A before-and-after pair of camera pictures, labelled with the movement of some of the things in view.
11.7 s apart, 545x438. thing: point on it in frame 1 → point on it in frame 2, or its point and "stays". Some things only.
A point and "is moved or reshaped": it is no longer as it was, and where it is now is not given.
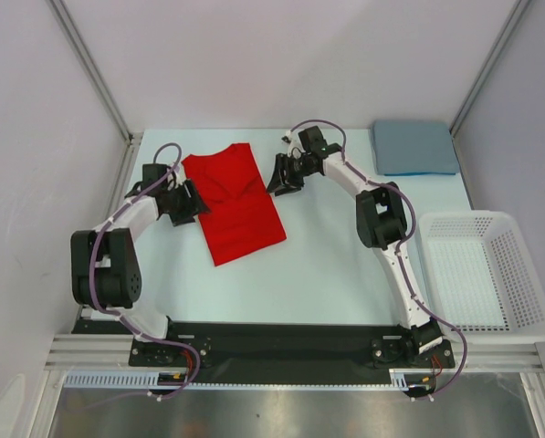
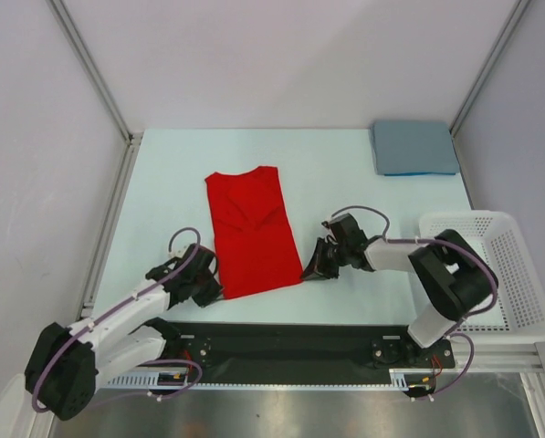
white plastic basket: x=480 y=279 stays
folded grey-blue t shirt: x=413 y=146 stays
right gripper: x=282 y=163 → x=319 y=263
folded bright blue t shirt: x=418 y=173 stays
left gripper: x=193 y=205 → x=212 y=295
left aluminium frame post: x=93 y=71 stays
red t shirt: x=241 y=220 is moved or reshaped
